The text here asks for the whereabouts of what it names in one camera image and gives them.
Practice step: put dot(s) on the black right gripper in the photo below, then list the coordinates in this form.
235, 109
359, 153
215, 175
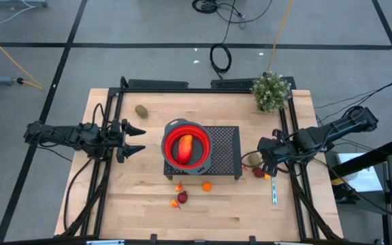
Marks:
277, 149

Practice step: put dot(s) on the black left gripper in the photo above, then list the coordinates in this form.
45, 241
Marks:
116, 139

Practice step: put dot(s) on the brown green kiwi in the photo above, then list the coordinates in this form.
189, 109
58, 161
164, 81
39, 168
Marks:
255, 160
141, 111

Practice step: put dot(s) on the small yellow orange peach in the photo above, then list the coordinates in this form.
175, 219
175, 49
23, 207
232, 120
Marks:
179, 187
267, 176
175, 203
243, 166

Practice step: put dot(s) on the dark red pomegranate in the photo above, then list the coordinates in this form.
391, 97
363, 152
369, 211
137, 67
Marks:
258, 172
182, 197

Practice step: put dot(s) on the red grey collapsible colander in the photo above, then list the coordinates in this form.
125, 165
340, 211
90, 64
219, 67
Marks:
168, 149

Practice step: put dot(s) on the red orange mango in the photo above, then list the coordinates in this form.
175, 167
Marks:
185, 149

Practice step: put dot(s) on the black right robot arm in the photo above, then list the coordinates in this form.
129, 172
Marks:
335, 131

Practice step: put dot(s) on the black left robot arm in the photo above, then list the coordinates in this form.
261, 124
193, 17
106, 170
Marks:
63, 136

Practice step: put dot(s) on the round orange fruit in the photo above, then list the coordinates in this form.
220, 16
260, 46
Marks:
207, 186

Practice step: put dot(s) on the black perforated metal shelf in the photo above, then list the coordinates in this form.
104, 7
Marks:
226, 149

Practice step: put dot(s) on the black clamp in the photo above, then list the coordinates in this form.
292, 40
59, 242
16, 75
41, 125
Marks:
252, 240
124, 83
153, 239

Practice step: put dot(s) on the potted green plant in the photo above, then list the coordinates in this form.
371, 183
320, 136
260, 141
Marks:
271, 92

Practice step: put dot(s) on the black flat panel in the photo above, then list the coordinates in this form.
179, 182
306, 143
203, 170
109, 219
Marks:
155, 84

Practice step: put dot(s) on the black perforated panel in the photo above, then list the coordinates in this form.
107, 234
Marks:
233, 83

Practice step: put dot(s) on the white box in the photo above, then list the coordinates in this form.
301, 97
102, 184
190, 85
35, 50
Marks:
362, 177

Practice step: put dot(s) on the black beam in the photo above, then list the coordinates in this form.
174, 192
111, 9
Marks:
369, 158

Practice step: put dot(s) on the black aluminium table frame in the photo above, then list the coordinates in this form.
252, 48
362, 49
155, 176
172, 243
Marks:
199, 90

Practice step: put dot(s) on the silver metal bracket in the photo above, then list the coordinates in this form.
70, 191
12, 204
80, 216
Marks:
105, 242
293, 243

